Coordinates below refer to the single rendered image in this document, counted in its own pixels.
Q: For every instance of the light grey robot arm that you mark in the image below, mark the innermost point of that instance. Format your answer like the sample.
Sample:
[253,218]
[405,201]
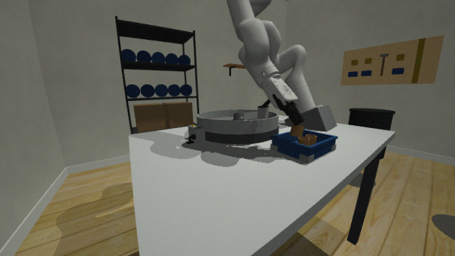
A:
[261,43]

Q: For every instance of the bronze bushing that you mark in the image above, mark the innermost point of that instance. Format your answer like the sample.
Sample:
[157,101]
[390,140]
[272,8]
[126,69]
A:
[297,130]
[304,140]
[312,139]

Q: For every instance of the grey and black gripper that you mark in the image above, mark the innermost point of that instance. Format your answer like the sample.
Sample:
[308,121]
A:
[280,95]

